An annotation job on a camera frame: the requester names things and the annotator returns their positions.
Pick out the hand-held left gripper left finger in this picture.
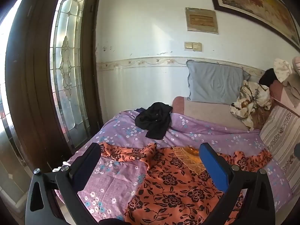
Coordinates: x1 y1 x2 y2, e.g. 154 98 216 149
25 142 102 225

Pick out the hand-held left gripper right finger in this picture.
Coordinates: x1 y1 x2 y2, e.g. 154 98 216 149
199 142 276 225

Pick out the orange black floral garment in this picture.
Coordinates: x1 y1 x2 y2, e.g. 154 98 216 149
100 142 273 225

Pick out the purple floral bedsheet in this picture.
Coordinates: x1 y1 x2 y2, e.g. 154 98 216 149
55 110 293 221

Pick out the pink beige mattress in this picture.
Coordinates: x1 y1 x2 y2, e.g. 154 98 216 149
172 96 249 131

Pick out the striped patterned cushion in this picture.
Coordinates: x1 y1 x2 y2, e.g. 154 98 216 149
260 105 300 189

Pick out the cream brown patterned cloth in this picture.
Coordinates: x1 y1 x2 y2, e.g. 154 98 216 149
230 80 273 132

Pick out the grey pillow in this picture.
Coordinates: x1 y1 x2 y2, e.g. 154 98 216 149
186 60 252 105

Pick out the wooden door with stained glass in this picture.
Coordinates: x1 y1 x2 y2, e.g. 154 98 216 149
5 0 104 174

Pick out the black cloth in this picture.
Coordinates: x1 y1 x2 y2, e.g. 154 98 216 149
258 68 280 86

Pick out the beige cloth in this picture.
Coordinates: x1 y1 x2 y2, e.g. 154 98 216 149
282 73 300 108

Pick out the cream floral cloth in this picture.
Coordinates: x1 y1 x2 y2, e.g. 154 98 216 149
274 58 293 83

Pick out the framed painting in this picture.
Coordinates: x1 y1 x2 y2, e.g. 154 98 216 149
206 0 300 50

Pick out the beige light switch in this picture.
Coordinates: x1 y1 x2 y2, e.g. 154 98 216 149
184 42 203 52

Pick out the wall plaque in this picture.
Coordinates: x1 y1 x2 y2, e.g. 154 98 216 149
185 7 219 35

